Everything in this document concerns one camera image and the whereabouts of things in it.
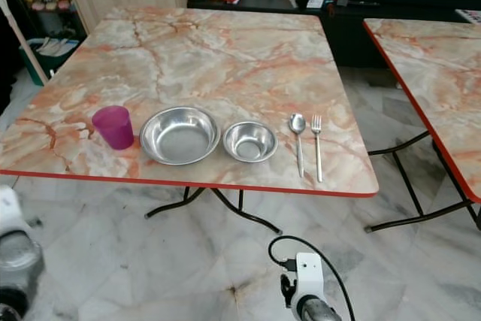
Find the small steel bowl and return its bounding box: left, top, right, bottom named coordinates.
left=222, top=120, right=279, bottom=164

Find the steel fork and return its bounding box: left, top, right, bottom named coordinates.
left=310, top=115, right=324, bottom=183

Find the steel spoon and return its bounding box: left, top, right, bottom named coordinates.
left=289, top=113, right=307, bottom=178

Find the large steel bowl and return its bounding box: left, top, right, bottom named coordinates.
left=139, top=106, right=222, bottom=166

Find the purple plastic cup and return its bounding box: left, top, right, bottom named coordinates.
left=92, top=105, right=135, bottom=150

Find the green plastic bin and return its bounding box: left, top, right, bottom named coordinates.
left=30, top=35, right=80, bottom=85

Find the wooden broom stick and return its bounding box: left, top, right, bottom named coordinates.
left=0, top=0, right=50, bottom=85

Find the pink white keypad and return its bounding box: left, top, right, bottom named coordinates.
left=455, top=9, right=481, bottom=25

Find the white papers stack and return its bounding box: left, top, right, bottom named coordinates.
left=38, top=35, right=80, bottom=56

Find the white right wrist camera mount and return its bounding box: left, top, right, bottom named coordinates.
left=293, top=253, right=325, bottom=314

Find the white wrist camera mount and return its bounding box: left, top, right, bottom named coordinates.
left=293, top=253, right=325, bottom=314
left=0, top=186, right=22, bottom=233

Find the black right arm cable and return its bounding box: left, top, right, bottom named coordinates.
left=268, top=235, right=355, bottom=321

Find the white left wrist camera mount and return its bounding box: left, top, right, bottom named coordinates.
left=0, top=186, right=22, bottom=233

